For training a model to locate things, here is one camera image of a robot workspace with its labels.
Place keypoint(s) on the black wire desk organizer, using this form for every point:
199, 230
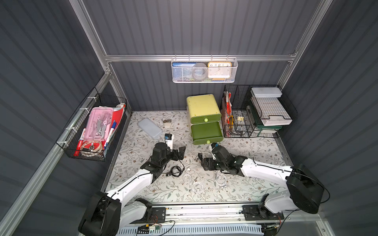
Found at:
255, 111

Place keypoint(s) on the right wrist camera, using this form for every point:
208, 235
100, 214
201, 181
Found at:
213, 145

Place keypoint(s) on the pink pencil case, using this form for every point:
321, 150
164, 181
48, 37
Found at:
98, 124

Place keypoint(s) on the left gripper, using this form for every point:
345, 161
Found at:
176, 153

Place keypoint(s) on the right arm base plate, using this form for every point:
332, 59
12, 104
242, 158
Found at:
255, 213

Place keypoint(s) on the white wire wall basket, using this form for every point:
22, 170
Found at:
206, 61

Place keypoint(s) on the grey tape roll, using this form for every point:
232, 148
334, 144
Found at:
199, 71

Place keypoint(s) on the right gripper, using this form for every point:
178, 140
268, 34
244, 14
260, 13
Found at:
207, 162

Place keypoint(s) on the green drawer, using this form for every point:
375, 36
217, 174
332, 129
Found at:
206, 133

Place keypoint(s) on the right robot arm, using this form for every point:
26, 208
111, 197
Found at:
301, 189

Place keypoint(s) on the black wire side basket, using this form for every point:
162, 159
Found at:
73, 143

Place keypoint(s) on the red scissors in organizer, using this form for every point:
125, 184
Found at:
228, 117

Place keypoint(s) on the blue box in basket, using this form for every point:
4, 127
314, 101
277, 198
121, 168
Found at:
182, 72

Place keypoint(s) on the black earphones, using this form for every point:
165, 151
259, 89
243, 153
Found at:
175, 171
200, 157

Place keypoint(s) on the green yellow drawer cabinet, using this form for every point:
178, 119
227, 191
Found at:
202, 109

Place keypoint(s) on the yellow white clock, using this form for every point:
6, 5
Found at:
219, 70

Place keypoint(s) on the white grid paper tray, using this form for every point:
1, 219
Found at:
269, 108

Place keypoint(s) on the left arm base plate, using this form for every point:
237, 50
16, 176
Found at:
154, 215

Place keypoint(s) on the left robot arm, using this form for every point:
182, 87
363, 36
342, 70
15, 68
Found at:
107, 212

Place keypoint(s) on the grey plastic lid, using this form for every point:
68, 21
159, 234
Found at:
150, 128

